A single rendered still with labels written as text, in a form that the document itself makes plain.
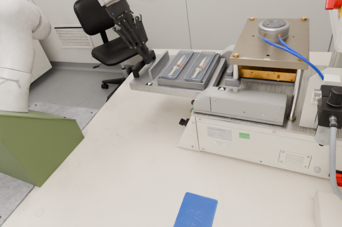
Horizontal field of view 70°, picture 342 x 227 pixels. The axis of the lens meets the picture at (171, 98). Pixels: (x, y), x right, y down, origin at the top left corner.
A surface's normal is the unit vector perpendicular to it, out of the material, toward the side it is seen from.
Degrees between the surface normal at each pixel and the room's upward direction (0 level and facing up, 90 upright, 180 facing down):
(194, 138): 90
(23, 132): 90
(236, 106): 90
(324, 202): 0
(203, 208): 0
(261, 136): 90
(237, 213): 0
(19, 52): 72
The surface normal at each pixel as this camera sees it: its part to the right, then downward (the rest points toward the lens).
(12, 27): 0.30, 0.65
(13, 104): 0.80, -0.16
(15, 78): 0.60, 0.09
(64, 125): 0.91, 0.12
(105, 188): -0.15, -0.79
